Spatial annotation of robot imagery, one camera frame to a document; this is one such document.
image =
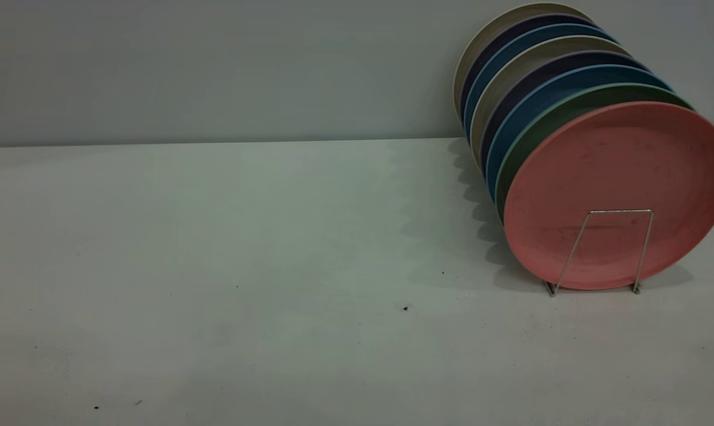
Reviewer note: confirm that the pink round plate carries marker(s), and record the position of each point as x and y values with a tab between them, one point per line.
623	171

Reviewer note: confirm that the beige round plate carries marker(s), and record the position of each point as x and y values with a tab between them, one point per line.
528	59
498	23

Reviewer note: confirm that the green round plate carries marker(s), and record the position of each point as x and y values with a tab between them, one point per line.
569	102

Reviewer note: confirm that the blue round plate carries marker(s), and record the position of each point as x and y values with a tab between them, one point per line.
546	31
569	80

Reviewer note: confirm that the purple round plate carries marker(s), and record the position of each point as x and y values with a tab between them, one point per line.
569	61
546	19

